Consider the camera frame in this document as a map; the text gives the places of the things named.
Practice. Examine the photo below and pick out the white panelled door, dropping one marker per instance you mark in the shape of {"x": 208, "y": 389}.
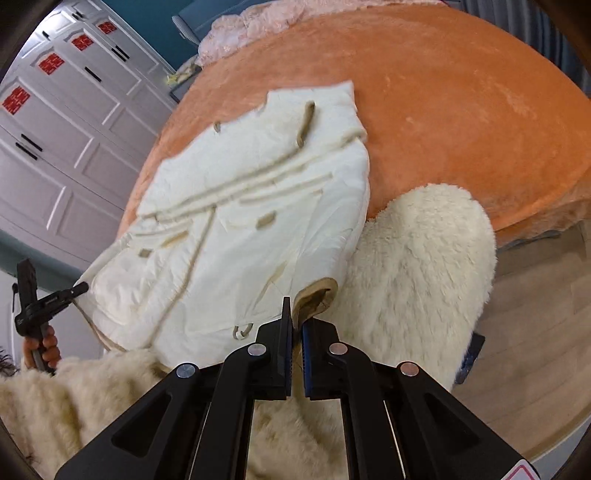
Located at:
{"x": 9, "y": 300}

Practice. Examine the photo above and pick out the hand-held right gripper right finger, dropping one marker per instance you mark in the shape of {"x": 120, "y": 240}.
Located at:
{"x": 307, "y": 364}

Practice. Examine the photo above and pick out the small yellow object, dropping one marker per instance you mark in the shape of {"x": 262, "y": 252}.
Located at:
{"x": 171, "y": 79}

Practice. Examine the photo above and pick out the cream cloth bundle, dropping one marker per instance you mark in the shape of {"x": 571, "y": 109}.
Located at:
{"x": 189, "y": 71}

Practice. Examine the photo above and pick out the person's left hand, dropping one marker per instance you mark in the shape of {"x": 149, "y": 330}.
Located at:
{"x": 48, "y": 346}

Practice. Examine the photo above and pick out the grey curtain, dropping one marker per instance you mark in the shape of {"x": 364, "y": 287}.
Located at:
{"x": 568, "y": 41}

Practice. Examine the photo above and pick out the dark blue object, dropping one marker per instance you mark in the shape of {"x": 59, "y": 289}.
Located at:
{"x": 471, "y": 357}

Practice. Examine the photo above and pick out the orange plush bed blanket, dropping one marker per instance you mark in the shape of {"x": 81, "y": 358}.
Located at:
{"x": 438, "y": 115}

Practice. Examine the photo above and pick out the pink floral quilt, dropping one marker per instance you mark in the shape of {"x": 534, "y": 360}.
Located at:
{"x": 231, "y": 32}

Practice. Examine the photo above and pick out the red paper wardrobe decal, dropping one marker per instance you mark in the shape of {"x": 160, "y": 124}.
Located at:
{"x": 51, "y": 63}
{"x": 107, "y": 26}
{"x": 83, "y": 42}
{"x": 16, "y": 100}

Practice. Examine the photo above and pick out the cream fleece coat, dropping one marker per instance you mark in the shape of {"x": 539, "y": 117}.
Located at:
{"x": 415, "y": 277}

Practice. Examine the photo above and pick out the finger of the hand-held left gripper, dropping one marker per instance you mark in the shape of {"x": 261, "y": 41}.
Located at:
{"x": 60, "y": 299}

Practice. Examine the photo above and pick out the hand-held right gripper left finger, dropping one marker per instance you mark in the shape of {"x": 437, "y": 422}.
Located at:
{"x": 277, "y": 355}

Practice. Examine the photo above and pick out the blue upholstered headboard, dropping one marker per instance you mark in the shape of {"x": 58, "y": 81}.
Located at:
{"x": 189, "y": 25}

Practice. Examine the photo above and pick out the white panelled wardrobe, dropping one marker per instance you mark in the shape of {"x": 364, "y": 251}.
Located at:
{"x": 69, "y": 152}

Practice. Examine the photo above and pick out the white quilted jacket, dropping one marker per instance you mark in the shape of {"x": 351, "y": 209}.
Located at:
{"x": 258, "y": 230}

